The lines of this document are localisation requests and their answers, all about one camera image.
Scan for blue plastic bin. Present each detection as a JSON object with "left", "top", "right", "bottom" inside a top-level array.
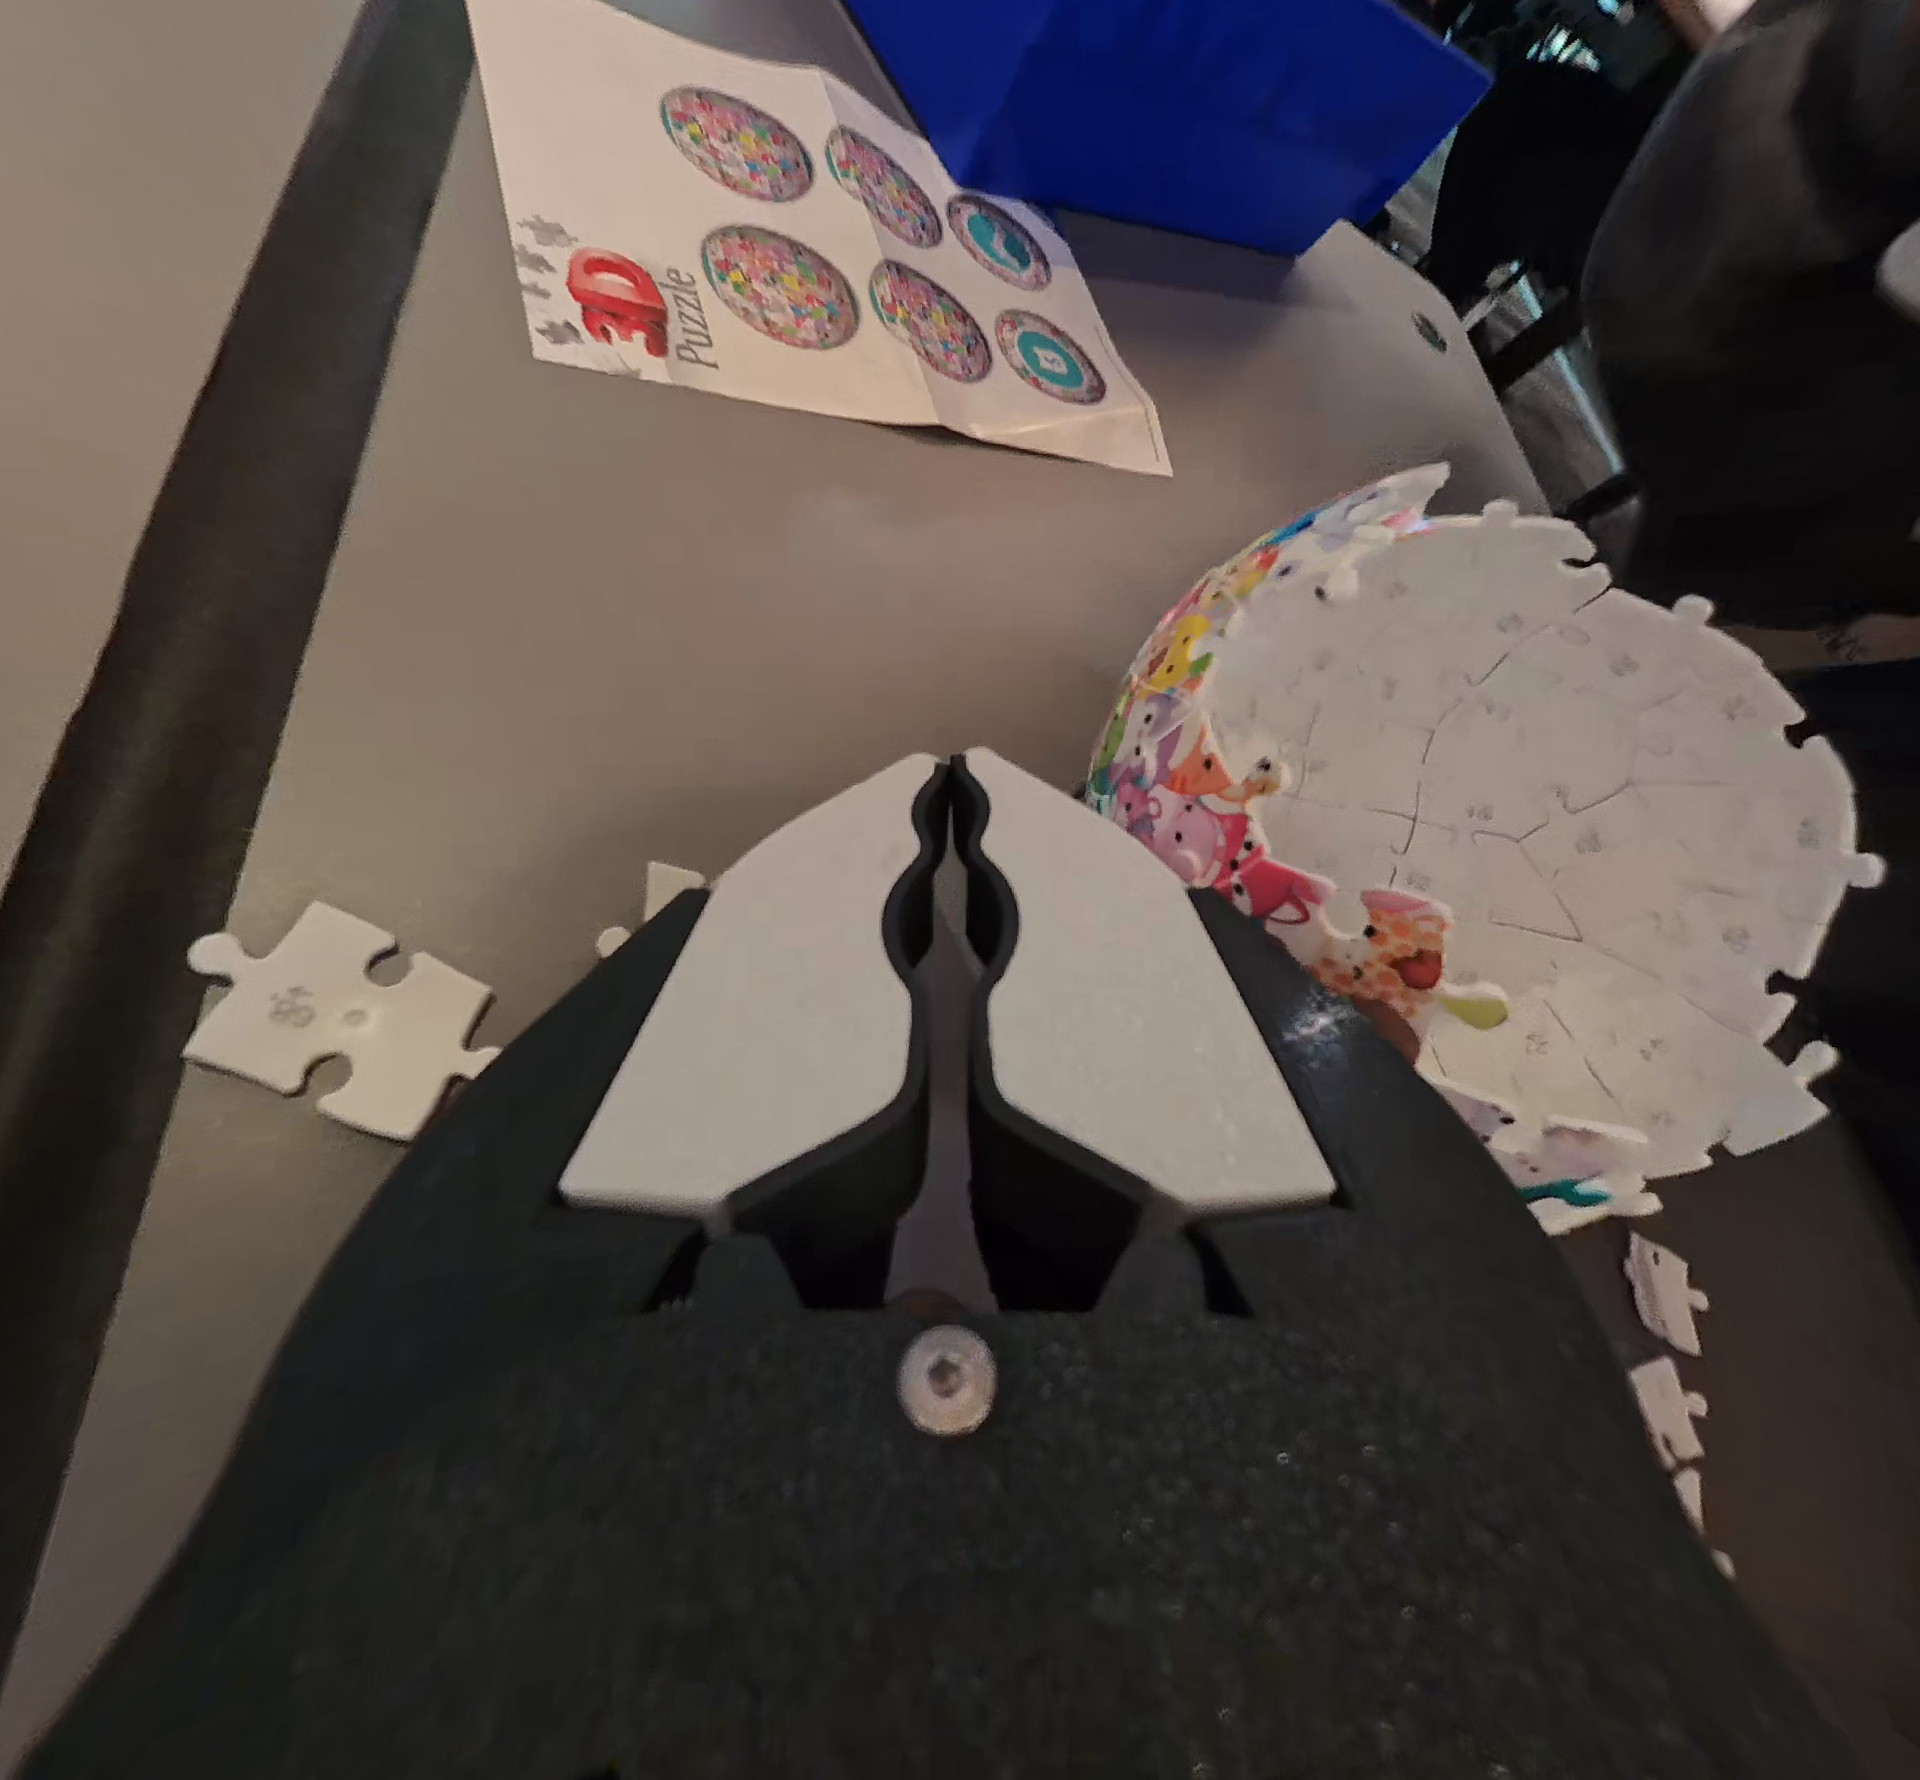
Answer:
[{"left": 748, "top": 0, "right": 1500, "bottom": 264}]

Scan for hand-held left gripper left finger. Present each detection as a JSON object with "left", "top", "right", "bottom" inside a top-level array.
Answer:
[{"left": 556, "top": 748, "right": 956, "bottom": 1302}]

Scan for colourful puzzle ball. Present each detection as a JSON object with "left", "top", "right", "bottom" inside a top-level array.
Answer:
[{"left": 1080, "top": 461, "right": 1890, "bottom": 1245}]

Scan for white puzzle leaflet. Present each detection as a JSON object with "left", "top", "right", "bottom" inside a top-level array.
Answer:
[{"left": 452, "top": 0, "right": 1182, "bottom": 484}]

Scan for two joined white puzzle pieces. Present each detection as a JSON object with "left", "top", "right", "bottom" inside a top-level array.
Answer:
[{"left": 589, "top": 857, "right": 715, "bottom": 960}]

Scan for row of white puzzle pieces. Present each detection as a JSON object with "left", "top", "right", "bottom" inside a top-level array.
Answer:
[{"left": 1531, "top": 1181, "right": 1747, "bottom": 1577}]

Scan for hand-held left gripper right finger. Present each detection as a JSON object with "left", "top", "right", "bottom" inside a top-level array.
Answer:
[{"left": 959, "top": 748, "right": 1344, "bottom": 1309}]

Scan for single white puzzle piece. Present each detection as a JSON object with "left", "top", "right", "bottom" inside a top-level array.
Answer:
[{"left": 181, "top": 896, "right": 506, "bottom": 1148}]

